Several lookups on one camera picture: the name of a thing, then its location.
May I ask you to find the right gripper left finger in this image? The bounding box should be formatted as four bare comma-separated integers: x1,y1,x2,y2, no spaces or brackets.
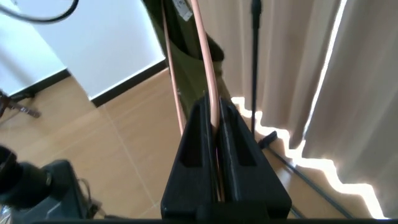
160,95,220,218

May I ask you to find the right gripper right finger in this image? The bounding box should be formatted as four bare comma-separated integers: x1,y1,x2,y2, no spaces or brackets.
217,98,292,218

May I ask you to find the green long-sleeved shirt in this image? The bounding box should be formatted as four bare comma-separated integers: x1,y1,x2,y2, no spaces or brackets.
142,0,231,118

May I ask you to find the pink clothes hanger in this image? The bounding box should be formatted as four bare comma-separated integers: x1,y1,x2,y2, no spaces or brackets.
160,0,225,202

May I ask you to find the black clothes rack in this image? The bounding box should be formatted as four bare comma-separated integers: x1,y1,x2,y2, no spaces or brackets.
250,0,355,219

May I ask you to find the beige curtain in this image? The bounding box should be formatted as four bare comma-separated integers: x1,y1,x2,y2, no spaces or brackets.
198,0,398,218

